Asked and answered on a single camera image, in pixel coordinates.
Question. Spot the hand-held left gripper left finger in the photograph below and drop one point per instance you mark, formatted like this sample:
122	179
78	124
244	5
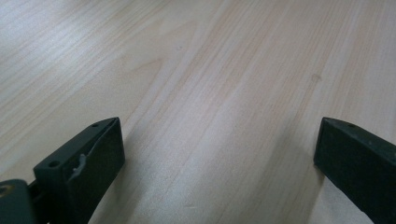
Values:
84	171

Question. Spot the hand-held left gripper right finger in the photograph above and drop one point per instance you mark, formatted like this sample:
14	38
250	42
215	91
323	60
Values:
361	168

